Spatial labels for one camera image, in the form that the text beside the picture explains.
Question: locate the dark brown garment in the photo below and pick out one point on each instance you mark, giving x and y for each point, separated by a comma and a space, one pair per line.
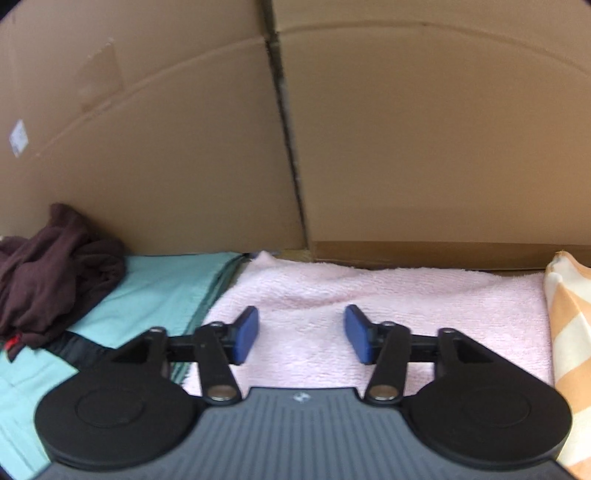
51, 277

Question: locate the pink towel blanket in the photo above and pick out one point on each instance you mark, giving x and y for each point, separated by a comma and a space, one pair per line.
415, 295

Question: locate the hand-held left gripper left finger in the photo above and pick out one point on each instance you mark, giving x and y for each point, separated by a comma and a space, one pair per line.
244, 334

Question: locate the orange striped shirt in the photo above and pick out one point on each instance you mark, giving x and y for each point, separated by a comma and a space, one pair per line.
570, 323

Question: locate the large labelled cardboard box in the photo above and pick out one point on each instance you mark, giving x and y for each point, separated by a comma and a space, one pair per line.
438, 138

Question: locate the teal cloth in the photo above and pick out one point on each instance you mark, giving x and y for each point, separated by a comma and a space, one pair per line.
157, 286

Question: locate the small-labelled cardboard box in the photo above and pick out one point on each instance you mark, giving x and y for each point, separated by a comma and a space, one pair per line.
161, 138

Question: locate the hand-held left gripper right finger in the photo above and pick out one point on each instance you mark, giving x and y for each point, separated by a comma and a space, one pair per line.
358, 334

